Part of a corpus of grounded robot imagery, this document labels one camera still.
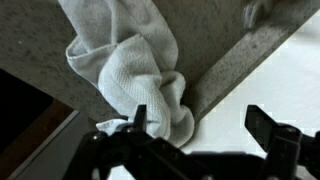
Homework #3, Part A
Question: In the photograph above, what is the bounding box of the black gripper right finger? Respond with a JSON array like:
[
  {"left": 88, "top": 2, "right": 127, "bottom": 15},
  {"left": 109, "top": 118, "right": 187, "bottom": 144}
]
[{"left": 244, "top": 105, "right": 277, "bottom": 153}]

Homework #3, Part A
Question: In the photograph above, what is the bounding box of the white towel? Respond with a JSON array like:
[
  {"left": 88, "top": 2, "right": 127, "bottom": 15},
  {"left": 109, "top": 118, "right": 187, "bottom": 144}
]
[{"left": 58, "top": 0, "right": 195, "bottom": 147}]

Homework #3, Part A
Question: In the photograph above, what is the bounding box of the granite sink countertop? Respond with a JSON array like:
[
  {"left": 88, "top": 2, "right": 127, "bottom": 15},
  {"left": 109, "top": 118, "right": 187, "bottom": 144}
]
[{"left": 0, "top": 0, "right": 320, "bottom": 120}]

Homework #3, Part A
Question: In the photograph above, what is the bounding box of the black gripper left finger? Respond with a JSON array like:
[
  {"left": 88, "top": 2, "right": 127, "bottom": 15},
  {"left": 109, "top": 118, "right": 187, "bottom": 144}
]
[{"left": 133, "top": 104, "right": 147, "bottom": 131}]

